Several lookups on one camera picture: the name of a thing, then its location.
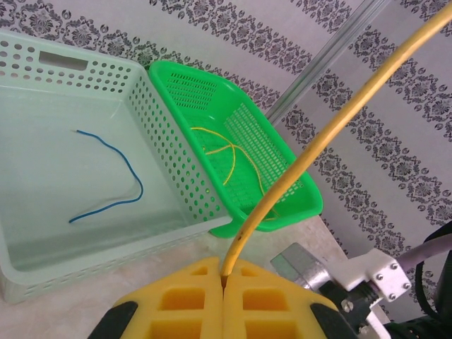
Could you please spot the aluminium frame post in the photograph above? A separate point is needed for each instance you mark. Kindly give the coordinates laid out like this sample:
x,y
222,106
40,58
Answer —
x,y
318,60

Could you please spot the bright green plastic basket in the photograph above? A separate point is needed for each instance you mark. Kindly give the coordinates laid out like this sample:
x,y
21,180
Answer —
x,y
197,106

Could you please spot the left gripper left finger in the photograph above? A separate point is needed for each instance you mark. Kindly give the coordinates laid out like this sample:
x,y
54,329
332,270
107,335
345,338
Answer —
x,y
183,282

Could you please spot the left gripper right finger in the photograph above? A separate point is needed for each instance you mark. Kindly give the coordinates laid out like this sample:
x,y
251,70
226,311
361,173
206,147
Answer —
x,y
268,286

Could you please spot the mint plastic basket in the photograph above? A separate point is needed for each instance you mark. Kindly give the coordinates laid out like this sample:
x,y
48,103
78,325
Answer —
x,y
53,169

